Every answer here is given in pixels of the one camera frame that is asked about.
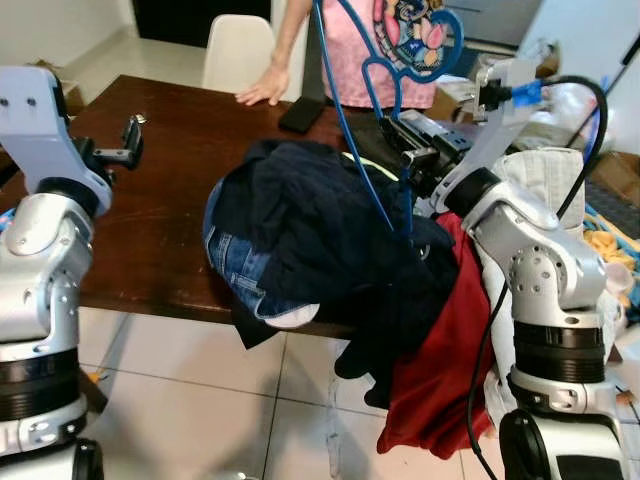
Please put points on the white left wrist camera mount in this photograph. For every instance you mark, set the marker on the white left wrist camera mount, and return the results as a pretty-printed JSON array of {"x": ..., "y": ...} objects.
[{"x": 40, "y": 120}]

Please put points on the dark brown wooden table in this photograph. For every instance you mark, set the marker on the dark brown wooden table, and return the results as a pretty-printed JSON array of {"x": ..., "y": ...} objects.
[{"x": 170, "y": 200}]

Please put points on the blue yellow patterned cloth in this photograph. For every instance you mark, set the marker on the blue yellow patterned cloth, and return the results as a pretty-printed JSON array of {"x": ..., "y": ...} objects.
[{"x": 610, "y": 250}]

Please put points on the clear plastic bag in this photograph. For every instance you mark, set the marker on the clear plastic bag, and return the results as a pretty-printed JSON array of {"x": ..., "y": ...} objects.
[{"x": 575, "y": 105}]

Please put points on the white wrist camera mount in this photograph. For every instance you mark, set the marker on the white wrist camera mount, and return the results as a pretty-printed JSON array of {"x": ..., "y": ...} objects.
[
  {"x": 505, "y": 125},
  {"x": 40, "y": 120}
]

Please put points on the blue denim jeans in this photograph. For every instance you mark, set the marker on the blue denim jeans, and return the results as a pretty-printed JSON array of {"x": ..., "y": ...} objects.
[{"x": 235, "y": 265}]

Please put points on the person's right hand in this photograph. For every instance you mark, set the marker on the person's right hand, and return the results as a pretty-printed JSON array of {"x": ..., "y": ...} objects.
[{"x": 265, "y": 90}]

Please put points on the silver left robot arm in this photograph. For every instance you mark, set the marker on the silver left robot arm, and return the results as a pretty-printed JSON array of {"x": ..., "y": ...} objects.
[{"x": 40, "y": 290}]

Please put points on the red garment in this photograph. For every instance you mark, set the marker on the red garment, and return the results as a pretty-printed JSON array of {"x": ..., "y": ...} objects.
[{"x": 440, "y": 370}]

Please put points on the black phone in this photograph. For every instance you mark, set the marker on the black phone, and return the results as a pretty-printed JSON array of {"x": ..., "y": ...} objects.
[{"x": 300, "y": 115}]

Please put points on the person's right forearm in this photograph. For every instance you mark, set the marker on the person's right forearm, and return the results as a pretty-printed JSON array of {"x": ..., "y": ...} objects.
[{"x": 290, "y": 35}]

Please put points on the blue tape tab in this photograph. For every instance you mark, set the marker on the blue tape tab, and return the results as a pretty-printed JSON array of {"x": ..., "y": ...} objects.
[{"x": 527, "y": 93}]

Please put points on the white grey garment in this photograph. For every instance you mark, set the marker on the white grey garment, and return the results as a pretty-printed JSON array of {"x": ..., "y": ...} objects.
[{"x": 550, "y": 180}]

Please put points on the navy t-shirt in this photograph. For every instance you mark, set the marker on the navy t-shirt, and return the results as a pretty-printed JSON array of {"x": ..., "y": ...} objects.
[{"x": 320, "y": 220}]

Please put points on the blue plastic hanger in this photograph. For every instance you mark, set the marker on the blue plastic hanger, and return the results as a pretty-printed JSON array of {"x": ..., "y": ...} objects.
[{"x": 452, "y": 58}]

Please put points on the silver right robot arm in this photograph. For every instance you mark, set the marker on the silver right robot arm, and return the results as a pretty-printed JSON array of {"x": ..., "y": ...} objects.
[{"x": 545, "y": 270}]

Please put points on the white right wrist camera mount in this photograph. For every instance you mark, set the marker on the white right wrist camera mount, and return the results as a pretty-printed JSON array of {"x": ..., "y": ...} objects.
[{"x": 505, "y": 125}]

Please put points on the person in pink shirt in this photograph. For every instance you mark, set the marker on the person in pink shirt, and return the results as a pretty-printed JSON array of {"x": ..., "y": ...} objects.
[{"x": 350, "y": 50}]

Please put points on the white chair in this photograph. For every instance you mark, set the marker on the white chair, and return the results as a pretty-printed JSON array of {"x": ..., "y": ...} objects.
[{"x": 235, "y": 55}]

